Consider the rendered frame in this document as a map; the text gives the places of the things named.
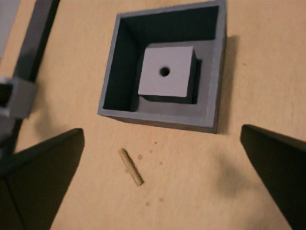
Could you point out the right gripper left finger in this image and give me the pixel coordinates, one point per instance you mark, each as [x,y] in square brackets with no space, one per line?
[35,180]

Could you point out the white square plate with round hole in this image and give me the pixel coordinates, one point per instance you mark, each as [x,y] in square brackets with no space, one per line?
[168,74]

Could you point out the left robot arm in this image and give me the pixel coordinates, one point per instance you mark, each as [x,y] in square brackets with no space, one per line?
[5,87]

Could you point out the light wooden peg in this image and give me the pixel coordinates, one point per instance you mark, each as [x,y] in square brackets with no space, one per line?
[133,174]

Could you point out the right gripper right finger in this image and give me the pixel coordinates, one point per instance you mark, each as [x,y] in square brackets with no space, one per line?
[280,162]

